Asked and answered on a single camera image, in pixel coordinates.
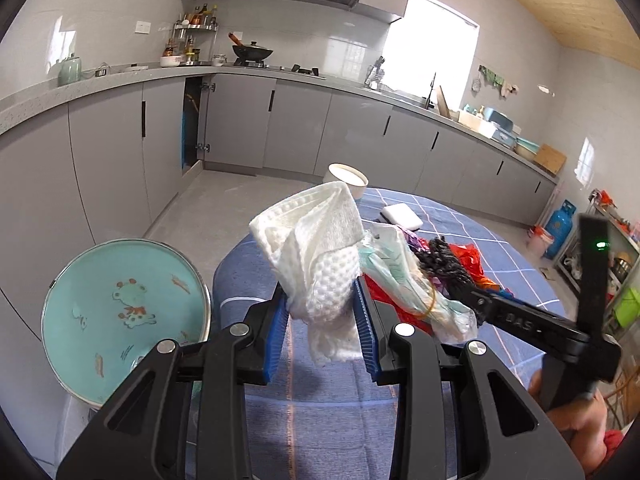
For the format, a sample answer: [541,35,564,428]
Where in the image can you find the black knitted mesh cloth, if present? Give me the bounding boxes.
[413,237,475,299]

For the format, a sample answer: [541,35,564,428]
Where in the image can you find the white paper towel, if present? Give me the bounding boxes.
[250,181,364,366]

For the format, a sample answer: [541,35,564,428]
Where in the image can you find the teal round trash bin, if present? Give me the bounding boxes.
[41,238,212,408]

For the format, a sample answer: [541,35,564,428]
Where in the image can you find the grey kitchen cabinets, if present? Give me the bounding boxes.
[1,68,556,334]

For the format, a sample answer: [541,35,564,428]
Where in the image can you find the right hand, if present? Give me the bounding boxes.
[547,390,608,474]

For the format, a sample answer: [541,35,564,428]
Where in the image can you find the teal clear plastic package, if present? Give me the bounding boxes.
[358,223,477,344]

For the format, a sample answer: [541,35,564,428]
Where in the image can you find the purple snack wrapper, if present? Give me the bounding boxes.
[404,231,442,290]

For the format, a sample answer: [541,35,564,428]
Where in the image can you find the blue checked tablecloth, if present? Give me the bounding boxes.
[184,186,569,480]

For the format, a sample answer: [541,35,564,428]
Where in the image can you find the white tissue pack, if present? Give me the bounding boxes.
[381,203,423,232]

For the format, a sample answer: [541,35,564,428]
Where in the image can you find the red plastic bag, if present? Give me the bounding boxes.
[358,244,478,344]

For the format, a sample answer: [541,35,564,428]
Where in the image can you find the metal storage shelf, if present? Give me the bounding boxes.
[552,187,640,331]

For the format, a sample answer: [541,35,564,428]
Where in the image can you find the pink bucket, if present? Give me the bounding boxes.
[526,226,554,258]

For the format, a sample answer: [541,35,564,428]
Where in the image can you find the blue gas cylinder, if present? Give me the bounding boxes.
[544,200,576,260]

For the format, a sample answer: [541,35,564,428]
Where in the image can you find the white blue paper cup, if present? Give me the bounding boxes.
[323,162,369,202]

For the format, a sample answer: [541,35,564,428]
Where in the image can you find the blue dish box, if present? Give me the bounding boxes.
[483,107,516,148]

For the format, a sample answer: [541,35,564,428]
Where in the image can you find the black wok on stove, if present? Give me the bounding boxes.
[228,32,272,66]

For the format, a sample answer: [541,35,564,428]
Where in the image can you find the spice rack with bottles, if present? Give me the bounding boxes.
[160,3,218,66]

